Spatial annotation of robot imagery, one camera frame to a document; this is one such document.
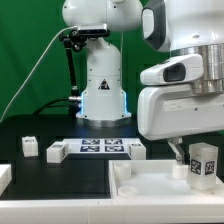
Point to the white fence front rail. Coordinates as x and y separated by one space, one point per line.
109 212

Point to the white fence left rail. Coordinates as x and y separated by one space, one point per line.
5 176

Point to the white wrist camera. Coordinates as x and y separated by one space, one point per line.
175 70

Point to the grey mounted camera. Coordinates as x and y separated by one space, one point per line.
94 30

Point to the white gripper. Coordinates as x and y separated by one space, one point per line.
174 111

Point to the white square tabletop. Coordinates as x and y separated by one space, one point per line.
153 179

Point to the white fence rail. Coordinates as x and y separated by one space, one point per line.
5 176
109 212

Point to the white sheet with markers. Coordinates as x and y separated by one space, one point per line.
99 145

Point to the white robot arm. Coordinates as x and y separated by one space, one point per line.
181 45

